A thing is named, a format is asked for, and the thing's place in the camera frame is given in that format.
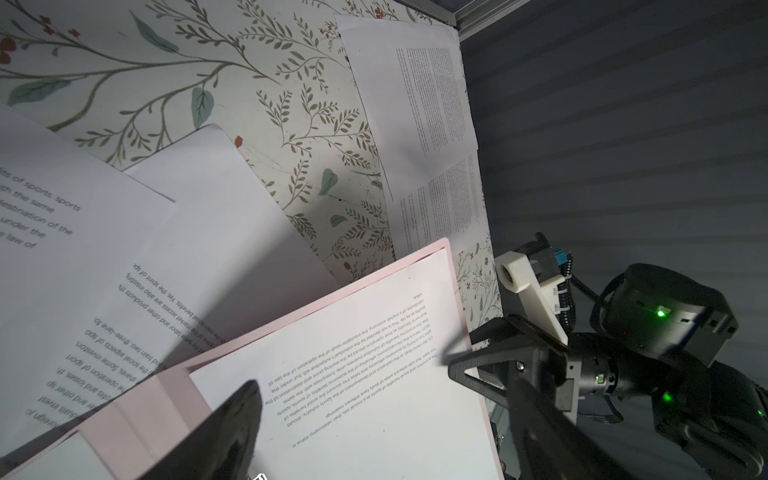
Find printed paper sheets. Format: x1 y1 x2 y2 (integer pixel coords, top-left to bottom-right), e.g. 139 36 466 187
336 15 489 258

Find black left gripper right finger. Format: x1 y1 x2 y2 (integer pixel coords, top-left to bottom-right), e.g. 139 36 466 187
507 379 634 479

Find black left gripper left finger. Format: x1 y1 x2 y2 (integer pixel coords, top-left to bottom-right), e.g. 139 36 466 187
137 379 263 479

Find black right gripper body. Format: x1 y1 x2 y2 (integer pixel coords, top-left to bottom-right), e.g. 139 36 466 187
527 332 654 423

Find pink file folder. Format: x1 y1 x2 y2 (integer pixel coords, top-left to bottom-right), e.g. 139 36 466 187
0 237 505 480

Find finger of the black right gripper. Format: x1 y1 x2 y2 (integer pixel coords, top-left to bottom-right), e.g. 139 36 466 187
448 344 540 408
468 315 568 360

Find printed paper sheet back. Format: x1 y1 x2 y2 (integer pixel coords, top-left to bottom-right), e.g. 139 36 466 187
1 106 173 454

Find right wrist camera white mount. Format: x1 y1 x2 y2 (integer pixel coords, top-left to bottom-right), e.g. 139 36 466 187
494 232 576 346

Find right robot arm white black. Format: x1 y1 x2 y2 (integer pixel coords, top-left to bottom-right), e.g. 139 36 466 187
448 263 767 479

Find floral patterned table mat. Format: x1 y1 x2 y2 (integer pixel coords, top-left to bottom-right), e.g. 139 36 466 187
0 0 505 331

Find printed paper sheet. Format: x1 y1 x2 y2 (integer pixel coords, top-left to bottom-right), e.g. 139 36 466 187
1 125 337 470
1 106 173 454
191 248 502 479

